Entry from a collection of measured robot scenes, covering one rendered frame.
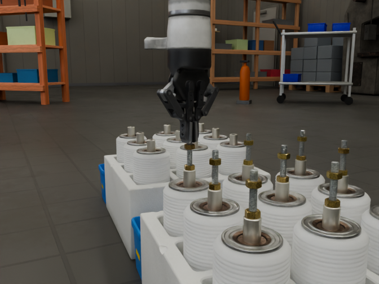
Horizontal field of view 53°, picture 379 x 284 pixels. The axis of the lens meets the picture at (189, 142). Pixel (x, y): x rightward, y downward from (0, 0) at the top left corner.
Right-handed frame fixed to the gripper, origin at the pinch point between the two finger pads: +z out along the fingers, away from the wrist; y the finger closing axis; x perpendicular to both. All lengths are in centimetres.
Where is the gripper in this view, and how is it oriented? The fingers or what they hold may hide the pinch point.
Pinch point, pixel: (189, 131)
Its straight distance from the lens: 67.1
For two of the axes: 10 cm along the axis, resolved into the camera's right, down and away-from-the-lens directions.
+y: 7.3, -1.3, 6.7
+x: -6.9, -1.4, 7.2
